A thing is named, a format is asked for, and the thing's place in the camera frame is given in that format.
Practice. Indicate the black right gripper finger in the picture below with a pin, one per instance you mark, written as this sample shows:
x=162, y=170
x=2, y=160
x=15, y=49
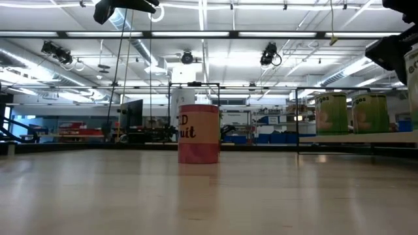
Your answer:
x=385, y=52

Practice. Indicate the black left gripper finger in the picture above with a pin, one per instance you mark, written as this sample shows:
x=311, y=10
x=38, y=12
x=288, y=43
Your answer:
x=134, y=6
x=151, y=2

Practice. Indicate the green pear label can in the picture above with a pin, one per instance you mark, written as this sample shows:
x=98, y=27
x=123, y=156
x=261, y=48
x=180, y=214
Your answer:
x=413, y=98

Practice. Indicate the green can with fruit picture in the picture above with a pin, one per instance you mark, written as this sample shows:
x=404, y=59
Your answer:
x=331, y=114
x=370, y=114

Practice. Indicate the pink and orange fruit can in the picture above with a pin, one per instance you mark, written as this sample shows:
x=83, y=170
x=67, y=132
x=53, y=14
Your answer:
x=198, y=137

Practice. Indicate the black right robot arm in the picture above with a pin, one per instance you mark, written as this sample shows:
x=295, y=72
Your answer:
x=403, y=8

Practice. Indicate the wooden shelf board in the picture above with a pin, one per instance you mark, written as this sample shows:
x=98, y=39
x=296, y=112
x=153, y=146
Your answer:
x=359, y=137

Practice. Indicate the yellow hanging plug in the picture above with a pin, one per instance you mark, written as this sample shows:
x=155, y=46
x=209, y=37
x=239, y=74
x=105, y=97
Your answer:
x=333, y=41

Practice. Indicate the blue storage bin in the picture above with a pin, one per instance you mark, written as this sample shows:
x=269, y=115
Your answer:
x=277, y=138
x=404, y=126

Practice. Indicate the black LED light bar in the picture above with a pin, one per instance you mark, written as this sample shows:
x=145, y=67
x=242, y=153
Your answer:
x=233, y=34

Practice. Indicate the white column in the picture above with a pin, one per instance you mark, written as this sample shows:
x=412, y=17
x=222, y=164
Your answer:
x=183, y=96

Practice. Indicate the black monitor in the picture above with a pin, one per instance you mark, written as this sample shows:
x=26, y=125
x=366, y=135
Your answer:
x=131, y=114

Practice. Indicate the red storage bins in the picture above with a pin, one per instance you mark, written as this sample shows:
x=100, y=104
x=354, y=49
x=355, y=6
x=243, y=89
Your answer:
x=81, y=132

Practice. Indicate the black ceiling-mounted camera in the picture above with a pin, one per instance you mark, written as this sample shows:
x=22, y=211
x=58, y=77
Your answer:
x=57, y=52

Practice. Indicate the round black ceiling camera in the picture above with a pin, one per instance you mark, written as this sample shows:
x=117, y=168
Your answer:
x=187, y=58

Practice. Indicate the black table rail frame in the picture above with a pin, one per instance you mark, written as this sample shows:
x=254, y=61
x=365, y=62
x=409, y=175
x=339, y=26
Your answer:
x=114, y=147

